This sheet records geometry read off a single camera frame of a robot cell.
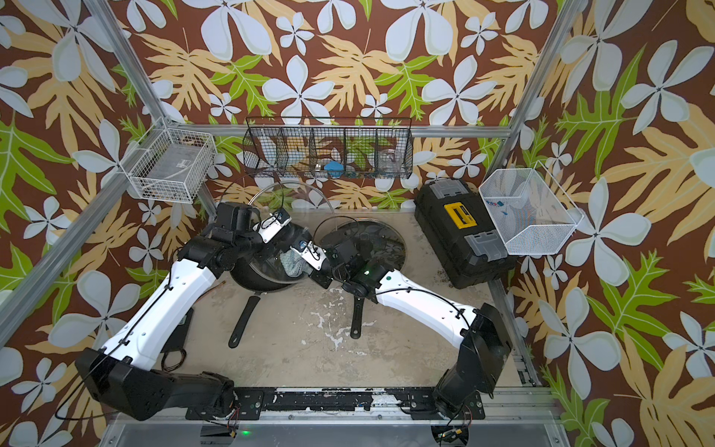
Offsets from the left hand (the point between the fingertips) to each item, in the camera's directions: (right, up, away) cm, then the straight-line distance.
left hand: (273, 230), depth 77 cm
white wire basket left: (-35, +21, +8) cm, 41 cm away
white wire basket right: (+77, +5, +5) cm, 77 cm away
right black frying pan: (+24, -24, +6) cm, 34 cm away
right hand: (+10, -8, -1) cm, 13 cm away
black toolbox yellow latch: (+59, -1, +15) cm, 60 cm away
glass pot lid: (-1, +13, +51) cm, 53 cm away
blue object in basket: (+16, +22, +17) cm, 32 cm away
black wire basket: (+14, +30, +19) cm, 38 cm away
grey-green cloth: (+7, -9, -5) cm, 12 cm away
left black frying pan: (-6, -12, +18) cm, 22 cm away
